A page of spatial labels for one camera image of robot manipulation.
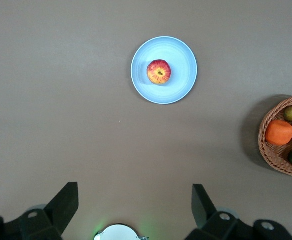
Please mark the brown wicker basket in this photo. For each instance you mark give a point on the brown wicker basket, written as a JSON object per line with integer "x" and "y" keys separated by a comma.
{"x": 273, "y": 155}

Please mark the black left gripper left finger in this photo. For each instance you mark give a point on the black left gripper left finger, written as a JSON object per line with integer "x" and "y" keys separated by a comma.
{"x": 58, "y": 212}

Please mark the orange fruit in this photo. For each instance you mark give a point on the orange fruit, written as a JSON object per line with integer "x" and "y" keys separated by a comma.
{"x": 279, "y": 132}

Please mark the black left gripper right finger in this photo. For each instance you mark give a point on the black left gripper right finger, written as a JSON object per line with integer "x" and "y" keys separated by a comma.
{"x": 203, "y": 212}

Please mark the red yellow apple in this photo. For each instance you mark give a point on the red yellow apple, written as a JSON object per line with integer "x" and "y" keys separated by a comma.
{"x": 158, "y": 72}

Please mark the brown table cloth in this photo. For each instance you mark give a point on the brown table cloth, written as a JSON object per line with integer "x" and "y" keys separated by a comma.
{"x": 61, "y": 100}

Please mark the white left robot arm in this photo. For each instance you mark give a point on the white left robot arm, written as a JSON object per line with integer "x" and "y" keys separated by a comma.
{"x": 118, "y": 233}

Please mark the blue round plate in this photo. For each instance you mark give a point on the blue round plate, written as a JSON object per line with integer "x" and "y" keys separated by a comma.
{"x": 175, "y": 82}

